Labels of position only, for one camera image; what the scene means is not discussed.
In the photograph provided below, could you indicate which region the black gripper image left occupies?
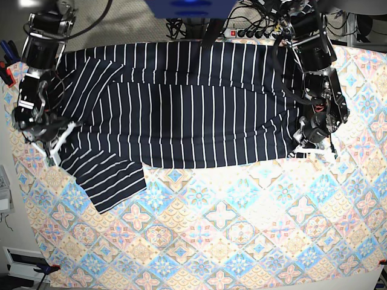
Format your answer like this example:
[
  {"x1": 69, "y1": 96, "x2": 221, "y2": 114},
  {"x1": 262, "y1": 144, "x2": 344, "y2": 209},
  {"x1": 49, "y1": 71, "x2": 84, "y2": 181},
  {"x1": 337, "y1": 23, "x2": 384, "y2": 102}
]
[{"x1": 13, "y1": 113, "x2": 83, "y2": 166}]

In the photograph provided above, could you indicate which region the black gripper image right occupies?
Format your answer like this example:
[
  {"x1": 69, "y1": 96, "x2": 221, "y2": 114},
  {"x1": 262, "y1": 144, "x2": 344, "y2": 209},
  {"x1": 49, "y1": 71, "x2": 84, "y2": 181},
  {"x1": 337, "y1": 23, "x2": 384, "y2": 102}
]
[{"x1": 288, "y1": 112, "x2": 340, "y2": 160}]

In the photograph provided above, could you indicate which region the navy white striped T-shirt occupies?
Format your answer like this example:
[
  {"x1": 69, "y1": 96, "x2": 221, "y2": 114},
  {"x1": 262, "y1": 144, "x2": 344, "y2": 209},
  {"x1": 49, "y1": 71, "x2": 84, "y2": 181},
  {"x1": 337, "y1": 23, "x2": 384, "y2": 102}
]
[{"x1": 52, "y1": 42, "x2": 303, "y2": 213}]

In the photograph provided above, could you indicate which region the patterned tile tablecloth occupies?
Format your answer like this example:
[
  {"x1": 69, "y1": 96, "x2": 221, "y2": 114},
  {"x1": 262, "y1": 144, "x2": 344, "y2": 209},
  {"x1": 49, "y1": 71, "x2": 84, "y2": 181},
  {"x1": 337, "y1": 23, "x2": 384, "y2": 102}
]
[{"x1": 1, "y1": 47, "x2": 386, "y2": 289}]

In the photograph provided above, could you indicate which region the white device left edge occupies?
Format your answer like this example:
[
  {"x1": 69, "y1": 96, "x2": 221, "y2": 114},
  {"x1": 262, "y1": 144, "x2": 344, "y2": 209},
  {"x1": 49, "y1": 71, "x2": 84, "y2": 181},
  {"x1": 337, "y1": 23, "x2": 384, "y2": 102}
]
[{"x1": 0, "y1": 165, "x2": 15, "y2": 214}]

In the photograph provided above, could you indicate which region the red black clamp upper left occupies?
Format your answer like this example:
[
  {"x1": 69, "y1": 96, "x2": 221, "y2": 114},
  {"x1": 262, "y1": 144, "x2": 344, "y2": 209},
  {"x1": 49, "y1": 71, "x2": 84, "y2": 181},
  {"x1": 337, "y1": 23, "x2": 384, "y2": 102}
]
[{"x1": 1, "y1": 40, "x2": 21, "y2": 88}]

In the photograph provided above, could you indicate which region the white box lower left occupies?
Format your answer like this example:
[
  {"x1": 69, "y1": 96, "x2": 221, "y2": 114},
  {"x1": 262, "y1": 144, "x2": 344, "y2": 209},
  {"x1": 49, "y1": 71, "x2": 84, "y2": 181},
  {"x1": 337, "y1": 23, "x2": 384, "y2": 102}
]
[{"x1": 2, "y1": 246, "x2": 47, "y2": 282}]

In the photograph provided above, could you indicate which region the blue black clamp lower left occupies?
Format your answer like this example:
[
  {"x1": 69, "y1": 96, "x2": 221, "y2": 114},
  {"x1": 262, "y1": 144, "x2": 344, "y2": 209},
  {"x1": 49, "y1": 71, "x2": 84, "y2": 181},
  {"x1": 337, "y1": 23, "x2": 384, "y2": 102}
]
[{"x1": 33, "y1": 263, "x2": 60, "y2": 275}]

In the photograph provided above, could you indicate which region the white power strip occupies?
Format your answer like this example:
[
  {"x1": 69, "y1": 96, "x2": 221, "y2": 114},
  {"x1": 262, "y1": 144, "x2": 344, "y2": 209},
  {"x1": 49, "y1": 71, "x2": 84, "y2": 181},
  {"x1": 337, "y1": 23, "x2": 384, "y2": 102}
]
[{"x1": 223, "y1": 26, "x2": 279, "y2": 40}]

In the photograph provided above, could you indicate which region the black center post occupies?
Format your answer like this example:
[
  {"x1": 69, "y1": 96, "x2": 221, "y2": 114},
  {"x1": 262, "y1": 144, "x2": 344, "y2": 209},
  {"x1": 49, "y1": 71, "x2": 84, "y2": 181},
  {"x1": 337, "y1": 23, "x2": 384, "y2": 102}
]
[{"x1": 201, "y1": 18, "x2": 226, "y2": 49}]

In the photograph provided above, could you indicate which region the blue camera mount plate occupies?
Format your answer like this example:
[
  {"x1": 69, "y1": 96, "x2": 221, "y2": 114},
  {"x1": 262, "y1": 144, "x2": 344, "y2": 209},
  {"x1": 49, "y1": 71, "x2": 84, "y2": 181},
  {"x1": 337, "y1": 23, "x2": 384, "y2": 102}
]
[{"x1": 145, "y1": 0, "x2": 236, "y2": 19}]

